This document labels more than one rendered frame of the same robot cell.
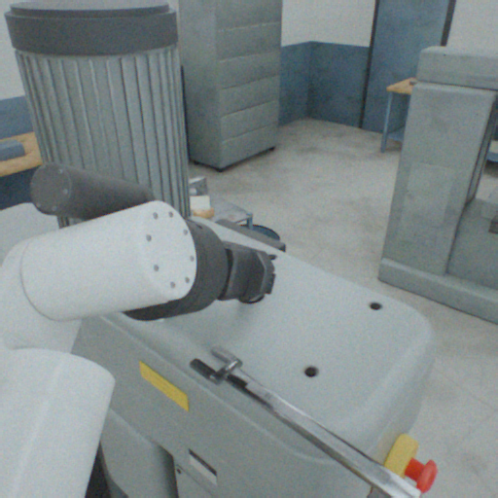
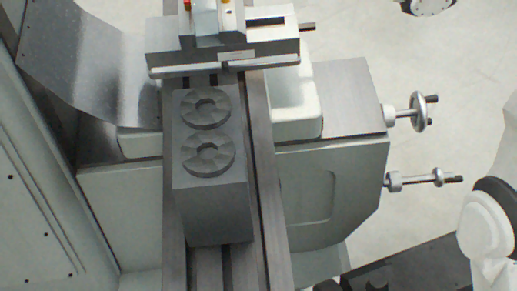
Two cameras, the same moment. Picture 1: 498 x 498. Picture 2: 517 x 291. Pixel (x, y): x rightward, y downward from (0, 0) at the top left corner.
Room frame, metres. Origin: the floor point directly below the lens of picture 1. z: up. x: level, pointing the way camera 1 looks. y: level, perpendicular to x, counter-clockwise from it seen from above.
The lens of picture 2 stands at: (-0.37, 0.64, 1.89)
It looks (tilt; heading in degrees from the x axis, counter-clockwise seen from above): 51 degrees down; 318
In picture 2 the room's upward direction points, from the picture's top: 5 degrees counter-clockwise
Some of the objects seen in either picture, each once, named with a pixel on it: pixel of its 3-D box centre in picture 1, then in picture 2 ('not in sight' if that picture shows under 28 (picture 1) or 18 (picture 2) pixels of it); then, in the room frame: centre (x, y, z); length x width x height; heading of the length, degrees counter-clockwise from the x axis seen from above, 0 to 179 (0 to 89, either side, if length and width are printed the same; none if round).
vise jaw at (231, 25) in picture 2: not in sight; (231, 18); (0.44, -0.04, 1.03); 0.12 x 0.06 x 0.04; 139
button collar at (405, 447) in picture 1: (400, 460); not in sight; (0.33, -0.18, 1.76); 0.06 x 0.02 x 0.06; 140
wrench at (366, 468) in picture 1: (292, 416); not in sight; (0.29, -0.04, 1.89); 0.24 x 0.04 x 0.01; 48
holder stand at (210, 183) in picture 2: not in sight; (213, 163); (0.17, 0.27, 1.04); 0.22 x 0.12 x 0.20; 139
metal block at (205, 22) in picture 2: not in sight; (205, 15); (0.48, 0.00, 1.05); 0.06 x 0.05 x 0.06; 139
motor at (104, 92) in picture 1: (113, 134); not in sight; (0.64, 0.19, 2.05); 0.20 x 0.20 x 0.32
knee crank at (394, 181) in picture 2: not in sight; (422, 178); (0.03, -0.31, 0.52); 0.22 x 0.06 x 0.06; 50
